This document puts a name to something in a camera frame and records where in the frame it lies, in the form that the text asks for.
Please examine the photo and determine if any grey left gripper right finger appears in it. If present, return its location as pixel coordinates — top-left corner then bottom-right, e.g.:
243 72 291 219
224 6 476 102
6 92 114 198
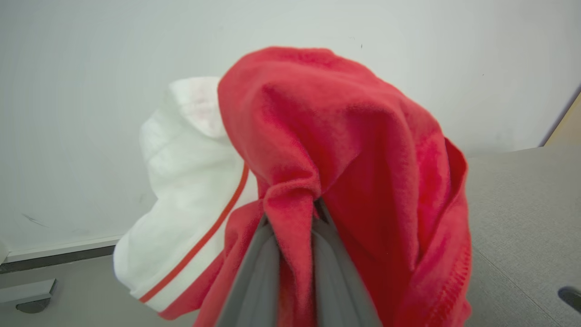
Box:
312 200 382 327

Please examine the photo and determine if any red and white garment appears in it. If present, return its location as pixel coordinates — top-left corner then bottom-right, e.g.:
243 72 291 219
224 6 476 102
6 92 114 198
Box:
113 46 473 327

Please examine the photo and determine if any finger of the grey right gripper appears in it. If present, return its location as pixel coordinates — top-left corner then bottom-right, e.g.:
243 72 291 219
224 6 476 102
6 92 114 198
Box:
557 286 581 315

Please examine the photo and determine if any white and black baseboard strip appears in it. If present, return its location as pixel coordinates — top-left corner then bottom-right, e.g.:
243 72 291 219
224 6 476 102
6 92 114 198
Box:
0 235 122 274

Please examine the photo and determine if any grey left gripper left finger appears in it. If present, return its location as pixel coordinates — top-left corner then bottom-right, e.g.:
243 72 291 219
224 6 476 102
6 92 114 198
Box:
216 213 282 327

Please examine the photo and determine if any beige wooden panel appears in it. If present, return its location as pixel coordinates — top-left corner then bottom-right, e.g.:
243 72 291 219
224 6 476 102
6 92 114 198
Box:
544 91 581 147

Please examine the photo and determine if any black round foot pad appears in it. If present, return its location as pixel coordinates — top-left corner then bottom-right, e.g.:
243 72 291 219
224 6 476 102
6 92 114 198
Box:
16 299 51 314

